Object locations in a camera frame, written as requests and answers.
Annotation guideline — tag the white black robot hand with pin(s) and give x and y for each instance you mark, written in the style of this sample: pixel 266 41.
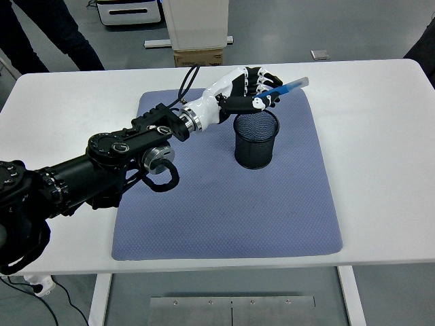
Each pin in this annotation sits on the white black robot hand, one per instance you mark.
pixel 212 102

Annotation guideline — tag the black mesh pen holder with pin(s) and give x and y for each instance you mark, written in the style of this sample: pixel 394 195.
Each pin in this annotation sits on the black mesh pen holder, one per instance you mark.
pixel 255 153

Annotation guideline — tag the blue marker with clear cap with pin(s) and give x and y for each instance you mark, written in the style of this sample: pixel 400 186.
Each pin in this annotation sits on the blue marker with clear cap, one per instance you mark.
pixel 289 87

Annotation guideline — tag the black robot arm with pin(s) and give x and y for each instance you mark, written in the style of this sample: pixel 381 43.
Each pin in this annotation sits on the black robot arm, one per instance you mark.
pixel 85 169

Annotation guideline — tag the cardboard box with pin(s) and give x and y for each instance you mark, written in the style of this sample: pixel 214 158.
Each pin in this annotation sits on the cardboard box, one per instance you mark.
pixel 198 58

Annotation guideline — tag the white column stand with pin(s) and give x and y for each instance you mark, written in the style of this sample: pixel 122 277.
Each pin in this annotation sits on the white column stand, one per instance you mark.
pixel 195 23

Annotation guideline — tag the blue-grey quilted mat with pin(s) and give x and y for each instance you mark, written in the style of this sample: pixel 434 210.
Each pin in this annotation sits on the blue-grey quilted mat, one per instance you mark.
pixel 221 210

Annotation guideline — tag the small silver floor plate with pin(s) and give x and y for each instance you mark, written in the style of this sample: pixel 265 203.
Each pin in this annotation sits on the small silver floor plate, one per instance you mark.
pixel 320 54

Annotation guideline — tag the white box appliance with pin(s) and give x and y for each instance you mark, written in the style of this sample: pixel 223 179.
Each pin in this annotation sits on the white box appliance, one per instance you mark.
pixel 129 13

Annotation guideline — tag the person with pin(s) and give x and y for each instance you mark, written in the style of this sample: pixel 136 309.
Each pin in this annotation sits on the person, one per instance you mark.
pixel 44 37

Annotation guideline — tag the person's leg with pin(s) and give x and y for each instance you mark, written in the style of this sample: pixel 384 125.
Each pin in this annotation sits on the person's leg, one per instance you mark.
pixel 423 54

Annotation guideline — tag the white table leg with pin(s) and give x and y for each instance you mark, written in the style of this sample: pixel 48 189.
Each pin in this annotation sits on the white table leg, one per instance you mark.
pixel 351 295
pixel 100 299

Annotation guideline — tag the white power strip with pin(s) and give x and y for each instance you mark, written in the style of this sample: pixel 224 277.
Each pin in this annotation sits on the white power strip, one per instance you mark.
pixel 40 285

